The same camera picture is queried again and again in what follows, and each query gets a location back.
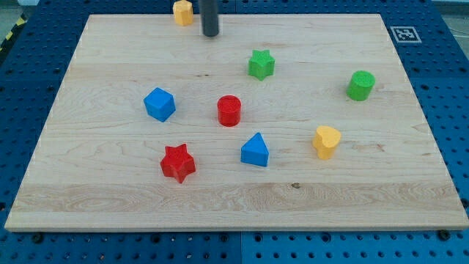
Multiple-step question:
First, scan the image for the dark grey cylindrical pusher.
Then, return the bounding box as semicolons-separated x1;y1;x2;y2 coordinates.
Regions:
199;0;219;37

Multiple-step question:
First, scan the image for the yellow hexagon block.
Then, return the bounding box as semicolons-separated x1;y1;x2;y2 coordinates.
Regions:
173;0;193;26

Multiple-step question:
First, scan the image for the green star block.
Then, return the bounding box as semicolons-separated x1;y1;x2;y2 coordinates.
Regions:
248;50;276;81

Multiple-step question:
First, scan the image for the red cylinder block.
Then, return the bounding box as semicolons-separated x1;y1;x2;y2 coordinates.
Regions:
217;95;242;127

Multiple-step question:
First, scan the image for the blue cube block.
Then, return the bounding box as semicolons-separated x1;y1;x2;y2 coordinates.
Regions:
144;87;176;122

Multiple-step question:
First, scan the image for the wooden board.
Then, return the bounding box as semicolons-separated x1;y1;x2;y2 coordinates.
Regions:
5;14;468;232

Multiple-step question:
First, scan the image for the blue triangle block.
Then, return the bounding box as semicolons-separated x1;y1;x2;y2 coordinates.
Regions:
240;133;270;166

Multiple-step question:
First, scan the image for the red star block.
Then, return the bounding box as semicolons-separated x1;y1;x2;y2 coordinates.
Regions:
160;144;196;183

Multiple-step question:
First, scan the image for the green cylinder block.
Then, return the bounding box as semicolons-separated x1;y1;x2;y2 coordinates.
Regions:
346;70;375;101

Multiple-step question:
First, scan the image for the yellow heart block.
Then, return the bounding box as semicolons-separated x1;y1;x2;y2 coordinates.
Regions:
312;125;341;160

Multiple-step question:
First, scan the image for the white fiducial marker tag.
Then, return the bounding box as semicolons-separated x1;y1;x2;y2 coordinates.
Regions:
390;26;421;43

